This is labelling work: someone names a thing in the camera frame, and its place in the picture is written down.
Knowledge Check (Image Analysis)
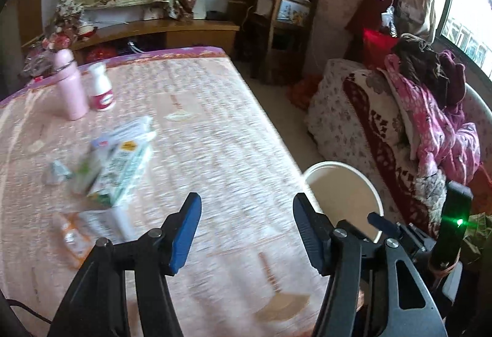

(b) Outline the dark brown garment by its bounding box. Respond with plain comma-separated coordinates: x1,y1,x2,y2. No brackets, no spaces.
392,33,467,107

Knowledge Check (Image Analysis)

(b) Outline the beige flat wrapper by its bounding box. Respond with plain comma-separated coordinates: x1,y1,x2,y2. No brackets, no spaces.
256,289,311,322

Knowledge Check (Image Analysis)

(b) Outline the pink water bottle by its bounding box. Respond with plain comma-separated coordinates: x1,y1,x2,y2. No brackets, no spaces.
54,48,89,121

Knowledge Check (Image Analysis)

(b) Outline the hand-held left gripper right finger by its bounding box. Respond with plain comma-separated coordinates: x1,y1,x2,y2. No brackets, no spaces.
293,193,448,337

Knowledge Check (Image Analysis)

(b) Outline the black cable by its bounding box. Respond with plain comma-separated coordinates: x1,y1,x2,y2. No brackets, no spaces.
0,291,50,326

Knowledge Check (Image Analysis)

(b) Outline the red floral bag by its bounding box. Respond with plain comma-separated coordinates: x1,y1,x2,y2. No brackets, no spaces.
42,2,97,49

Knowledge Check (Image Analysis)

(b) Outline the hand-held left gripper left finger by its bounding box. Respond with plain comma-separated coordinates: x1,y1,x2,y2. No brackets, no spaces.
48,192,202,337

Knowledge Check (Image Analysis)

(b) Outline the white bottle with pink label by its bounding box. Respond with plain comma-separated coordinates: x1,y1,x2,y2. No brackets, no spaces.
88,62,117,112

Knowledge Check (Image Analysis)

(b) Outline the window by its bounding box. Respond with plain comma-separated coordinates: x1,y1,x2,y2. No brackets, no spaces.
438,0,492,80

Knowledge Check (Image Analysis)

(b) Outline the wooden cabinet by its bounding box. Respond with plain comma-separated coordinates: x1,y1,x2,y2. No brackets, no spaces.
21,19,241,64

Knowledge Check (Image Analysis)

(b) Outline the small crumpled grey packet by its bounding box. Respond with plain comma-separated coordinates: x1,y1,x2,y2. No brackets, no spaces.
42,160,73,186

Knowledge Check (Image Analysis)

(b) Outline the orange snack packet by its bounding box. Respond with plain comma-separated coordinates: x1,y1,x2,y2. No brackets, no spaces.
58,212,93,268

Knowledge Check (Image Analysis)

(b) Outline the white and blue box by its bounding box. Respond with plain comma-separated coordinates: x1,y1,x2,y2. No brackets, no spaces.
90,116,156,153

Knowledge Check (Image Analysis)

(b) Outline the white plastic bucket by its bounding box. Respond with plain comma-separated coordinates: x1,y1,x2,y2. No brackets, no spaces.
303,161,385,243

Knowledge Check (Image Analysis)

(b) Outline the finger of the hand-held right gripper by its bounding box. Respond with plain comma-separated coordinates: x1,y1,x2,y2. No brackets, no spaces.
367,212,404,241

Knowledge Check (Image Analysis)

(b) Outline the bright red bag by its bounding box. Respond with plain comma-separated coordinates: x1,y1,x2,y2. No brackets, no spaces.
363,29,400,68

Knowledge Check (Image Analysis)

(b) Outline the orange-red cloth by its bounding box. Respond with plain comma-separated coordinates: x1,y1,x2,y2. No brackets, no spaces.
286,75,321,110

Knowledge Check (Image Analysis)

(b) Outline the white floral cushion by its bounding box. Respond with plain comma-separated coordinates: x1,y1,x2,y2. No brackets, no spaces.
305,59,385,168

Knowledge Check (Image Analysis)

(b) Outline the dark red hanging cloth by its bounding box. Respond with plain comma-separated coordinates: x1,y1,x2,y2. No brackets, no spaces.
348,0,400,34

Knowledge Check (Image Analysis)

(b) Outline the dark wooden chair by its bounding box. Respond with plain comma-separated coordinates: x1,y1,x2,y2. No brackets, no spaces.
246,0,321,84

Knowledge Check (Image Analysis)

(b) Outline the green and white carton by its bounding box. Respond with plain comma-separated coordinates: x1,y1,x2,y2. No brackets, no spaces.
71,141,152,207

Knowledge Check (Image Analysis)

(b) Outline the pink floral clothing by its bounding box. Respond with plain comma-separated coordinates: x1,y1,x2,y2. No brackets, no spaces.
384,50,481,186

